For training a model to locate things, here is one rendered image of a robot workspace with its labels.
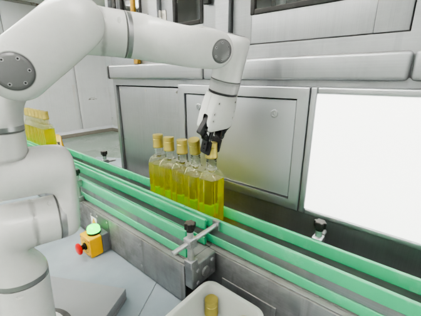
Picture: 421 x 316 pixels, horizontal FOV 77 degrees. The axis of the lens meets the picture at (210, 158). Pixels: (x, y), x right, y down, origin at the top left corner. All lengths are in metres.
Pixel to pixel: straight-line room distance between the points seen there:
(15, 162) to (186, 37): 0.37
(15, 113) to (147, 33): 0.27
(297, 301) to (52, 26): 0.70
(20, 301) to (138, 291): 0.32
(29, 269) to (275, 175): 0.62
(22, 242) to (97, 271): 0.41
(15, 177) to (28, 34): 0.24
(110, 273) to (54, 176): 0.47
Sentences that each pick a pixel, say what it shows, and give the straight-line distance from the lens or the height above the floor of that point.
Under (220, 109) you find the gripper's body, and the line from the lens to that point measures 0.66.
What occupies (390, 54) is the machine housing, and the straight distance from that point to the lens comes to 0.69.
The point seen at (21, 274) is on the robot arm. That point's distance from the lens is 0.65.
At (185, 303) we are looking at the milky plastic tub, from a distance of 0.70.
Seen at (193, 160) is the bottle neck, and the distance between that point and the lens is 0.77.
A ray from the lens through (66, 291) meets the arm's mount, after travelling 0.89.
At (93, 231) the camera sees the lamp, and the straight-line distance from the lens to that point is 1.01.
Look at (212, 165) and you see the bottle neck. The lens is 0.74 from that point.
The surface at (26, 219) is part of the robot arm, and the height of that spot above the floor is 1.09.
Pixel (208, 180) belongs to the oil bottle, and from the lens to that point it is 0.74.
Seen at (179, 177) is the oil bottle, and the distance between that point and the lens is 0.82.
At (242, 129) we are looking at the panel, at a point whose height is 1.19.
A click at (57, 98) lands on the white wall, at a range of 6.83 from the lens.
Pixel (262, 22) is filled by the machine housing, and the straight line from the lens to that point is 0.84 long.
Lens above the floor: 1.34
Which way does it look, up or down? 17 degrees down
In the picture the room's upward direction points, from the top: straight up
